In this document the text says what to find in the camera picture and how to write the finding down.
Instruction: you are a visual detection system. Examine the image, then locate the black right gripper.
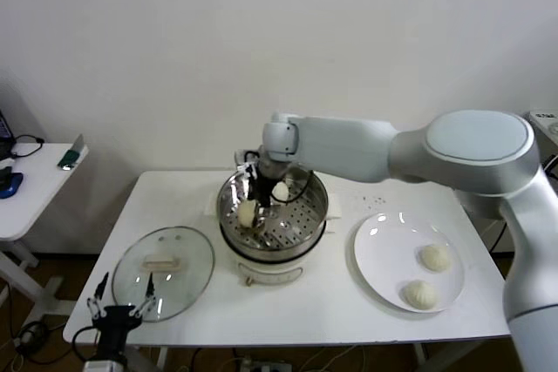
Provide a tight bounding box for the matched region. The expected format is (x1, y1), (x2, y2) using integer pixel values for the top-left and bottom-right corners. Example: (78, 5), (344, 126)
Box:
(243, 166), (281, 231)

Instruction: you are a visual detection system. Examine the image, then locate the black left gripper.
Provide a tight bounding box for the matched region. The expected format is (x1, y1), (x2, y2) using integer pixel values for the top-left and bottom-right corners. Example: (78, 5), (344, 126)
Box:
(86, 272), (159, 349)

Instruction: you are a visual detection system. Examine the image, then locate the glass lid with white handle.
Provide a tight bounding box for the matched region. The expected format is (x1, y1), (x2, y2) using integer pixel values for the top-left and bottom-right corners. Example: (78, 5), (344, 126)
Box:
(111, 226), (217, 324)

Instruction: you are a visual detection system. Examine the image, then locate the stainless steel steamer basket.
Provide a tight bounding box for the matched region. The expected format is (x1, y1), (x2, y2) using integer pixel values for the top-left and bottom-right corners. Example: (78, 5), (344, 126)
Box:
(203, 159), (344, 260)

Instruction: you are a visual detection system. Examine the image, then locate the white electric cooking pot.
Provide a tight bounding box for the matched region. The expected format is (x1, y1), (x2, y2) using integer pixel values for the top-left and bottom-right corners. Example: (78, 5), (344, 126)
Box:
(220, 214), (339, 288)

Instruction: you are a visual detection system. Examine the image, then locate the white side table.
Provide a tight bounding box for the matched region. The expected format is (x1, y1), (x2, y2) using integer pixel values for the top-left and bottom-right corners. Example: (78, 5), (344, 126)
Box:
(0, 143), (90, 316)

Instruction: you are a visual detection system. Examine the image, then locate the white round plate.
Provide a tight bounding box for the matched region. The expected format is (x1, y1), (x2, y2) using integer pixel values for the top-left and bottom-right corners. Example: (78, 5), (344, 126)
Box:
(353, 213), (466, 315)

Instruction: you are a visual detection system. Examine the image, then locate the green and grey phone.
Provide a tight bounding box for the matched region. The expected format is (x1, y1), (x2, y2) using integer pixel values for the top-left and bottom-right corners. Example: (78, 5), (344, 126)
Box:
(57, 134), (85, 172)

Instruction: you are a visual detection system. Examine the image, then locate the blue handheld device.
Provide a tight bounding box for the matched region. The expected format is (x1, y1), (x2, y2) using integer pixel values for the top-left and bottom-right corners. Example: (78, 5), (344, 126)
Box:
(0, 166), (24, 201)

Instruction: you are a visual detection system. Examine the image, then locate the white floor power strip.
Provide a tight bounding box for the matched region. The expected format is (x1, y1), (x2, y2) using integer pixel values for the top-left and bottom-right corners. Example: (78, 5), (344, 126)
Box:
(237, 358), (293, 372)

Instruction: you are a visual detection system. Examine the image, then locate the black laptop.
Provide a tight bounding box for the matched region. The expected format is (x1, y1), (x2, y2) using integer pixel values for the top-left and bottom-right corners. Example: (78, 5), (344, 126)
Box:
(0, 109), (17, 160)

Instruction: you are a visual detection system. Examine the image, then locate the white desk with label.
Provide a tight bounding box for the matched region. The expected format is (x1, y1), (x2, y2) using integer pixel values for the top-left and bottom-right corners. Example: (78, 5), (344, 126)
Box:
(530, 110), (558, 146)

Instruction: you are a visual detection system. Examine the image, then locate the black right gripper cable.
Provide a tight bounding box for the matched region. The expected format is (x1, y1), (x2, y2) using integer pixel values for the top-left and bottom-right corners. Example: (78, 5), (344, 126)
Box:
(272, 169), (315, 206)

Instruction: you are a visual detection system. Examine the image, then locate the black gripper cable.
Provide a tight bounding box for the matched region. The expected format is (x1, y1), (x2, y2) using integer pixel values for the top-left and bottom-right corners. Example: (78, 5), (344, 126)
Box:
(272, 169), (315, 206)
(71, 326), (101, 362)

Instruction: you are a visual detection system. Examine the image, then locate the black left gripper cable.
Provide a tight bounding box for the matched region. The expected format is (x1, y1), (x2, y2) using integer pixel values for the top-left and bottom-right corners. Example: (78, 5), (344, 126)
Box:
(71, 326), (101, 362)

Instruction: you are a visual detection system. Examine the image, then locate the black laptop cable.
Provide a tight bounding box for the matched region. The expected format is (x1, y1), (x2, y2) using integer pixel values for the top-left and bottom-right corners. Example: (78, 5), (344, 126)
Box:
(10, 135), (44, 159)

